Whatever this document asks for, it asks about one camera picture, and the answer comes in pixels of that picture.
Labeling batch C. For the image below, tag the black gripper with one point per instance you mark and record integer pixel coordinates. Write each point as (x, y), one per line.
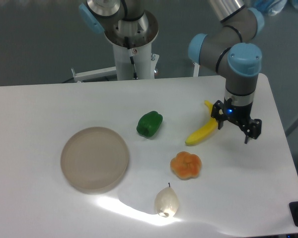
(236, 109)

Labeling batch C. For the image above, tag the yellow banana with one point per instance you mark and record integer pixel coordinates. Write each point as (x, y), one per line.
(205, 131)

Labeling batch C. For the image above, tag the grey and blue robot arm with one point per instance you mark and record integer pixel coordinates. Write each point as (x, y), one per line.
(228, 53)

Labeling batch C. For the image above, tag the orange knotted bread roll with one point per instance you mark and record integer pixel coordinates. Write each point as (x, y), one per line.
(186, 165)

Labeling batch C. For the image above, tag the green bell pepper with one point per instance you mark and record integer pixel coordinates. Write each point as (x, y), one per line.
(149, 124)

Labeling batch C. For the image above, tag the pale white pear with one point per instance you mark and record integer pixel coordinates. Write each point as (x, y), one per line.
(166, 202)

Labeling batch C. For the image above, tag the blue plastic bag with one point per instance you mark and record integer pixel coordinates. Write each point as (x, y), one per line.
(269, 7)

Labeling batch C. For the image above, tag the beige round plate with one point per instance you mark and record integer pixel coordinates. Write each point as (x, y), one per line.
(94, 160)

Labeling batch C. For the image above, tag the white right mounting bracket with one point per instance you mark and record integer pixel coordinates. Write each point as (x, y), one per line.
(196, 69)

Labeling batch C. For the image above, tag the white mounting bracket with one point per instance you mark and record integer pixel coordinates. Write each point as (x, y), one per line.
(93, 74)
(196, 69)

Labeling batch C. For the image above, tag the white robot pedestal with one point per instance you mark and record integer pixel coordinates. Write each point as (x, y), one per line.
(132, 47)

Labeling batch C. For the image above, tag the white left mounting bracket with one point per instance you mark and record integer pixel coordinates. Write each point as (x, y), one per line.
(93, 74)

